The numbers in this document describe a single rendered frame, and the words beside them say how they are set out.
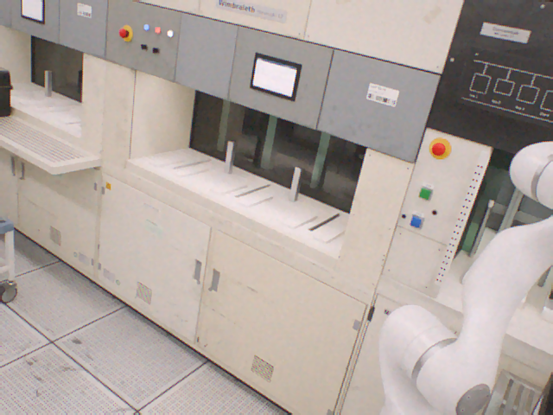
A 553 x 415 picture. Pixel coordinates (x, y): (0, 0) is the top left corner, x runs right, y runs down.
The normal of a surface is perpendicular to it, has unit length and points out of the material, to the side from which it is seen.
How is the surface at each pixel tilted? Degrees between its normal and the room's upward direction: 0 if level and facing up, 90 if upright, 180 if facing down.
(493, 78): 90
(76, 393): 0
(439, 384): 75
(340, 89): 90
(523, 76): 90
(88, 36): 90
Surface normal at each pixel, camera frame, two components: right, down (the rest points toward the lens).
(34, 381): 0.18, -0.90
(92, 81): -0.55, 0.23
